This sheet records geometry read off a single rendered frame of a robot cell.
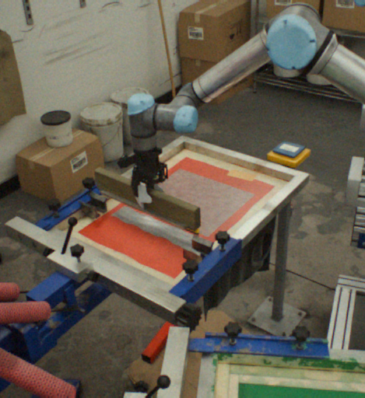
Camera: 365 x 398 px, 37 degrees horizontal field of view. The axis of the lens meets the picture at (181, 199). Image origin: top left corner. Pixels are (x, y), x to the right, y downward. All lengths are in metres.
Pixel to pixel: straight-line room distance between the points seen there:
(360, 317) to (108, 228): 1.29
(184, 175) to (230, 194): 0.22
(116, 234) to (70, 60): 2.47
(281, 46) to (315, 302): 1.86
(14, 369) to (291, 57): 0.91
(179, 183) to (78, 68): 2.28
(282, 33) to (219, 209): 0.78
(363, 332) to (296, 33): 1.58
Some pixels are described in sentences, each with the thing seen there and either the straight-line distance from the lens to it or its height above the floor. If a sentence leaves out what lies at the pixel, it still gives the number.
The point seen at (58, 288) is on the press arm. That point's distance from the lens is 1.52.
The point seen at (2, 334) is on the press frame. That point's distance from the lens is 1.48.
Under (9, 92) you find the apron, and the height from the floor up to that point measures 0.71.
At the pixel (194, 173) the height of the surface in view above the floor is 0.96.
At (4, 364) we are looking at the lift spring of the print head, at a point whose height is 1.16.
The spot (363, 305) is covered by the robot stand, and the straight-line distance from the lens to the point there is 2.68.
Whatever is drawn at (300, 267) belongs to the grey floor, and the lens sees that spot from 3.15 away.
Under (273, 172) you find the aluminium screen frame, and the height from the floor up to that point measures 0.97.
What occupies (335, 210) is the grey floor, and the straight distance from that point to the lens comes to 3.63.
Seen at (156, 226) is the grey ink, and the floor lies 0.96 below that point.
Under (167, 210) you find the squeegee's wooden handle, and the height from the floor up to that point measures 1.10.
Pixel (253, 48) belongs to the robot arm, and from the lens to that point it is 1.50.
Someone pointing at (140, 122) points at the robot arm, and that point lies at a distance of 1.53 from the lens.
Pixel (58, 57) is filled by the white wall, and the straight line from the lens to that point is 4.04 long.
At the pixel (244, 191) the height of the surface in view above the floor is 0.96.
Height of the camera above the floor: 2.04
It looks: 34 degrees down
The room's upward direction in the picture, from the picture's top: 3 degrees counter-clockwise
